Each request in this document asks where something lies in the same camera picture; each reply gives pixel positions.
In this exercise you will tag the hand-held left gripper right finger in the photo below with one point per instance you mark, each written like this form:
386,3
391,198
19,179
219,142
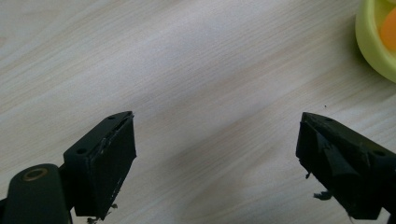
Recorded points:
339,168

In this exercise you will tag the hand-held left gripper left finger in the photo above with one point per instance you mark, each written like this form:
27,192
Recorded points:
102,168

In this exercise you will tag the light green bowl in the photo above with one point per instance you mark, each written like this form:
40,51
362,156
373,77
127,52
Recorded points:
369,43

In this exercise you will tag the orange fruit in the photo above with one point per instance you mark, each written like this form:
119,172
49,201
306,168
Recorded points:
389,31

